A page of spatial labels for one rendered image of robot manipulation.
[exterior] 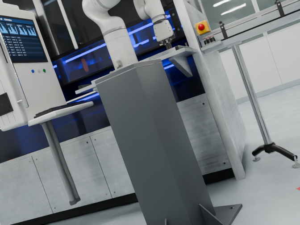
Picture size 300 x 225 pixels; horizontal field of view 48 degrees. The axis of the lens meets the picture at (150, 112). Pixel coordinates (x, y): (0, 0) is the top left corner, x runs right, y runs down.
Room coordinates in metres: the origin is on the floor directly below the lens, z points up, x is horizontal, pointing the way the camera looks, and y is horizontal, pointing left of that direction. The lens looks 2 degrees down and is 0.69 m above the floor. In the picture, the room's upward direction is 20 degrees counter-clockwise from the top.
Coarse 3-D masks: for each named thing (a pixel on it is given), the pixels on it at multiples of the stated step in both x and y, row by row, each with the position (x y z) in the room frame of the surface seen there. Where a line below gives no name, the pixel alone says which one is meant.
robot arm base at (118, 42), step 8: (112, 32) 1.61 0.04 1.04; (120, 32) 1.62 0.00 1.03; (104, 40) 1.66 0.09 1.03; (112, 40) 1.62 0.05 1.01; (120, 40) 1.61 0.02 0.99; (128, 40) 1.64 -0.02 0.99; (112, 48) 1.62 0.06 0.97; (120, 48) 1.61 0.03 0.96; (128, 48) 1.63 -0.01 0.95; (112, 56) 1.64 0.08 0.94; (120, 56) 1.61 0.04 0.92; (128, 56) 1.62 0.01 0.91; (136, 56) 1.67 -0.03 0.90; (120, 64) 1.61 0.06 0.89; (128, 64) 1.61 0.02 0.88; (112, 72) 1.61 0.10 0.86
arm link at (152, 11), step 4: (144, 0) 1.95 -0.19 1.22; (148, 0) 1.92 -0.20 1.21; (152, 0) 1.91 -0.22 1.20; (156, 0) 1.91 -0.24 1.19; (148, 4) 1.92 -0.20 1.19; (152, 4) 1.91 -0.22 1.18; (156, 4) 1.91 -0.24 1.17; (160, 4) 1.92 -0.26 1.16; (144, 8) 1.95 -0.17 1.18; (148, 8) 1.93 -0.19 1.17; (152, 8) 1.91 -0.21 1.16; (156, 8) 1.91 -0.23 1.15; (160, 8) 1.92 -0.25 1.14; (148, 12) 1.94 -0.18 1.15; (152, 12) 1.92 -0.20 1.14; (156, 12) 1.91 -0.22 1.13; (160, 12) 1.91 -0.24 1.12; (164, 12) 1.94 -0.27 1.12; (148, 16) 1.97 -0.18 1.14; (152, 16) 1.92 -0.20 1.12
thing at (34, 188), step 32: (224, 96) 2.47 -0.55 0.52; (192, 128) 2.22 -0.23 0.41; (32, 160) 2.67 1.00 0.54; (96, 160) 2.48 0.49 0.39; (224, 160) 2.18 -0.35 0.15; (0, 192) 2.81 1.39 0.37; (32, 192) 2.71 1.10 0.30; (64, 192) 2.61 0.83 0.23; (96, 192) 2.52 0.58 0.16; (128, 192) 2.43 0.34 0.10
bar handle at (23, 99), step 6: (0, 30) 1.98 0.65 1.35; (0, 36) 1.97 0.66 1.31; (0, 42) 1.97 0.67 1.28; (6, 48) 1.97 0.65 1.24; (6, 54) 1.97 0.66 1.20; (12, 66) 1.97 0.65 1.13; (12, 72) 1.97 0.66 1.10; (18, 78) 1.98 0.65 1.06; (18, 84) 1.97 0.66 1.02; (18, 90) 1.97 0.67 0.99; (24, 96) 1.97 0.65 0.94; (18, 102) 1.99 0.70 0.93; (24, 102) 1.97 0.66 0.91
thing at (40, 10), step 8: (40, 0) 2.49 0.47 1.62; (200, 0) 3.06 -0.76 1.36; (40, 8) 2.49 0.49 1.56; (168, 8) 2.19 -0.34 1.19; (192, 8) 2.43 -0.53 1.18; (40, 16) 2.49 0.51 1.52; (192, 16) 2.31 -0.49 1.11; (200, 16) 2.71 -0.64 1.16; (48, 24) 2.48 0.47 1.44; (128, 24) 2.28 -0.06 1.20; (136, 24) 2.27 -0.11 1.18; (208, 24) 3.05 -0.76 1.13; (48, 32) 2.49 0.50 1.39; (48, 40) 2.50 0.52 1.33; (96, 40) 2.37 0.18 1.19; (56, 48) 2.48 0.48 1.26; (80, 48) 2.42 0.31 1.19; (152, 48) 2.25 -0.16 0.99; (56, 56) 2.49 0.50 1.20; (64, 56) 2.47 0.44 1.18; (112, 64) 2.35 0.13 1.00; (96, 72) 2.40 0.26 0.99
